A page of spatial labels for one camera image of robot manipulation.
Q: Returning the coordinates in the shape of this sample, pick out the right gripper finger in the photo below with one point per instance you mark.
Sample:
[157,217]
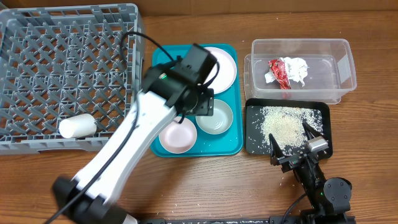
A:
[311,134]
[276,154]

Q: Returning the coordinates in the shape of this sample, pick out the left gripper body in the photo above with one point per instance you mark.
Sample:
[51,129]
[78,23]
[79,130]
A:
[204,103]

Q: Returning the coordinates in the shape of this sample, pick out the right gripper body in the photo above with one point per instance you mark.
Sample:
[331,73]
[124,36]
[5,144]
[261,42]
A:
[296,159]

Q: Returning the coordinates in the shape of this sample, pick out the grey-green bowl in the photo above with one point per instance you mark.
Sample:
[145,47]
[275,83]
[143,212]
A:
[219,122]

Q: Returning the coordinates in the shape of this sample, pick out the rice pile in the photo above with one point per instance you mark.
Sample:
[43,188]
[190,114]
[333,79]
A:
[285,124]

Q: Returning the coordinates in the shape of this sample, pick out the white tissue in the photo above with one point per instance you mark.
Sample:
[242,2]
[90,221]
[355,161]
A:
[296,68]

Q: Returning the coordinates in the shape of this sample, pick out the red snack wrapper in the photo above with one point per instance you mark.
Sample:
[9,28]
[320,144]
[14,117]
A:
[277,67]

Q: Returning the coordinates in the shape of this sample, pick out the white paper cup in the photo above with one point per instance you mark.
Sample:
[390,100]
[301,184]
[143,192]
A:
[78,126]

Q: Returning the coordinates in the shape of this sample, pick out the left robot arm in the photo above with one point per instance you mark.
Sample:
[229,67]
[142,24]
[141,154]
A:
[179,87]

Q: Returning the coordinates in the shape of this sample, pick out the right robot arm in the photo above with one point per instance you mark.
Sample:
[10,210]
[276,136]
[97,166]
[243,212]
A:
[329,198]

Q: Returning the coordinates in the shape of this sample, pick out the black tray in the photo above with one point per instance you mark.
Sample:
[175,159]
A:
[254,138]

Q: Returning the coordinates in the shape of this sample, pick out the teal serving tray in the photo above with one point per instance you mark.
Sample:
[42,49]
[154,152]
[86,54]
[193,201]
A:
[225,144]

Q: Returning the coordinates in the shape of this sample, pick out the large white plate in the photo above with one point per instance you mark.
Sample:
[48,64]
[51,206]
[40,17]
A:
[227,72]

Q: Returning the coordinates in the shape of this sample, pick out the small pink plate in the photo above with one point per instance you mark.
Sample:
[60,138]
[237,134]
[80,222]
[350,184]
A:
[178,138]

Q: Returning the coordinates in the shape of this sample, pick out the clear plastic bin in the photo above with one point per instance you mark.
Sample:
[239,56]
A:
[330,74]

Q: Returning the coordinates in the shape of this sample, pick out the grey plastic dish rack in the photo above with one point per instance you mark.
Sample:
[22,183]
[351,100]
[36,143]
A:
[60,62]

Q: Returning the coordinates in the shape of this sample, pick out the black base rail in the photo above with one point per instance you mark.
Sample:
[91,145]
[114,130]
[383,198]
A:
[270,220]

